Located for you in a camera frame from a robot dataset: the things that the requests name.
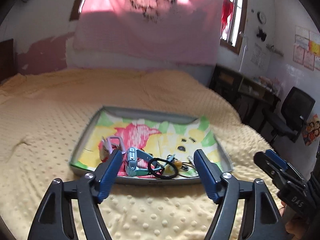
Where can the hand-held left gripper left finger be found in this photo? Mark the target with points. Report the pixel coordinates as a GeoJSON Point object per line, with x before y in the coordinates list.
{"type": "Point", "coordinates": [110, 177]}

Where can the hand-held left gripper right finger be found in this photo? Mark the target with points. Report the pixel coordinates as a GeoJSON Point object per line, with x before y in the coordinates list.
{"type": "Point", "coordinates": [206, 177]}

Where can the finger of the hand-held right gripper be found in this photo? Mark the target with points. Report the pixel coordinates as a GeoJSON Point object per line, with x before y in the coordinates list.
{"type": "Point", "coordinates": [276, 158]}
{"type": "Point", "coordinates": [266, 166]}

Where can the small silver clip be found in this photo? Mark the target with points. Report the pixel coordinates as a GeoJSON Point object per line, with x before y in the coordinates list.
{"type": "Point", "coordinates": [191, 159]}

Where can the blue wrist watch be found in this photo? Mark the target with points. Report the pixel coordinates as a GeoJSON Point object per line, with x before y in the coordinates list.
{"type": "Point", "coordinates": [132, 162]}

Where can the grey shallow tray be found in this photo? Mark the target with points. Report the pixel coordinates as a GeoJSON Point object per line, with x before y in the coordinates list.
{"type": "Point", "coordinates": [160, 181]}

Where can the person's right hand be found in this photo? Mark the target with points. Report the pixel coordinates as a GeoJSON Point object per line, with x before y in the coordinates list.
{"type": "Point", "coordinates": [293, 227]}

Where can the small black clip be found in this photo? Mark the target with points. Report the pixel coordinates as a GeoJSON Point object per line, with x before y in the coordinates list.
{"type": "Point", "coordinates": [170, 158]}

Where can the black office chair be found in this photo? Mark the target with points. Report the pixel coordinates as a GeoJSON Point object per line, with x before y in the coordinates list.
{"type": "Point", "coordinates": [292, 115]}

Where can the colourful printed cloth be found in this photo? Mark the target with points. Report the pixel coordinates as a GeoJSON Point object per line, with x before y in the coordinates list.
{"type": "Point", "coordinates": [150, 135]}

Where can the dark wooden desk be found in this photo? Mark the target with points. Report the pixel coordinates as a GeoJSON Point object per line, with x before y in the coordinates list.
{"type": "Point", "coordinates": [250, 90]}

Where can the yellow dotted blanket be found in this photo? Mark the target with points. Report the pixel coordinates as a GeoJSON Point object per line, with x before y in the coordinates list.
{"type": "Point", "coordinates": [50, 120]}

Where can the white desk lamp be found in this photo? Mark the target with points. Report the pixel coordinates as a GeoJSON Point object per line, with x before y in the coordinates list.
{"type": "Point", "coordinates": [242, 55]}

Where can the wooden framed window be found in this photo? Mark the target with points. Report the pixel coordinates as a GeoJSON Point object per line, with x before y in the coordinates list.
{"type": "Point", "coordinates": [235, 17]}

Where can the pink floral cloth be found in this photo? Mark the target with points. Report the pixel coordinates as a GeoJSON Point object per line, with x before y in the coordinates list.
{"type": "Point", "coordinates": [150, 35]}

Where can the red tassel decoration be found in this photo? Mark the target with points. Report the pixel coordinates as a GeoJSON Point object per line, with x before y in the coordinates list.
{"type": "Point", "coordinates": [226, 11]}

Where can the dark wooden headboard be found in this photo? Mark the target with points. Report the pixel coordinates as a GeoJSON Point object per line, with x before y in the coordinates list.
{"type": "Point", "coordinates": [6, 55]}

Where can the colourful cartoon wall picture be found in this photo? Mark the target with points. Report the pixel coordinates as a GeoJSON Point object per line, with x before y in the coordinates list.
{"type": "Point", "coordinates": [312, 130]}

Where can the white wall calendar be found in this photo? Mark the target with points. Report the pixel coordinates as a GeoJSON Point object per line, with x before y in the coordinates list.
{"type": "Point", "coordinates": [260, 55]}

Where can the wall posters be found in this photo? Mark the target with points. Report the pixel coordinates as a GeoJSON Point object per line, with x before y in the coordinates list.
{"type": "Point", "coordinates": [306, 47]}

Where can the black wall decoration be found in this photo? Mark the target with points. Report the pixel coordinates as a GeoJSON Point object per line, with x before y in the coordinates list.
{"type": "Point", "coordinates": [261, 33]}

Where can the round wall clock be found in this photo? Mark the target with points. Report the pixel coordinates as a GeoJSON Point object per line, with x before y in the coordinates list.
{"type": "Point", "coordinates": [261, 17]}

